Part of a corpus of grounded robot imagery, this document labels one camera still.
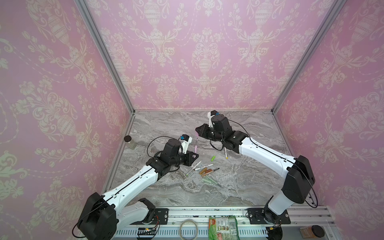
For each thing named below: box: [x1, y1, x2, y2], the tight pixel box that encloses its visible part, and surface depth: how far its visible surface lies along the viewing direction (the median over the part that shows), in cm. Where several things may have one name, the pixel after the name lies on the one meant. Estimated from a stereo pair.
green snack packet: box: [208, 215, 240, 240], surface depth 71 cm
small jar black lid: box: [124, 135, 132, 142], surface depth 94 cm
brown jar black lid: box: [299, 225, 325, 239], surface depth 64 cm
